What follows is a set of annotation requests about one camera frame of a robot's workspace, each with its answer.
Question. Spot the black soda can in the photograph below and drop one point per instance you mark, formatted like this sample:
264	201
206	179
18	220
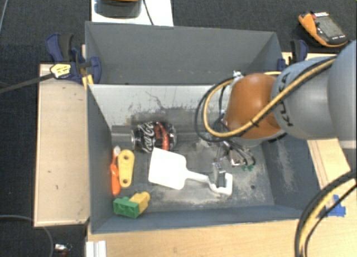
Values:
154	136

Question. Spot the orange toothbrush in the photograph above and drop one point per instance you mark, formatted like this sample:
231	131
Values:
115	178

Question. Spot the yellow toy brick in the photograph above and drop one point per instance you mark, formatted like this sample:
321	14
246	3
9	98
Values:
142	200

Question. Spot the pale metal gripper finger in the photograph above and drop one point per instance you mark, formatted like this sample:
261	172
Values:
217	167
222	179

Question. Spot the yellow flat piece with holes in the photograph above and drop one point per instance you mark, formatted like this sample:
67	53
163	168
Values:
126	166

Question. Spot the green toy brick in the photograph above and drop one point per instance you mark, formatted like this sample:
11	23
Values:
125	208

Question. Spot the grey metal bin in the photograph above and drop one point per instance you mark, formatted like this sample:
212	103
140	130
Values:
178	55

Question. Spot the grey metal cylinder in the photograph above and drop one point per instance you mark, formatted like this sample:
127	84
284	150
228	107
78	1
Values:
121	138

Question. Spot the white plastic paddle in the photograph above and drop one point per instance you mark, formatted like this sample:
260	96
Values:
168	169

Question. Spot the pale wood flat board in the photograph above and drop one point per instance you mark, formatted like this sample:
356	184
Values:
61	152

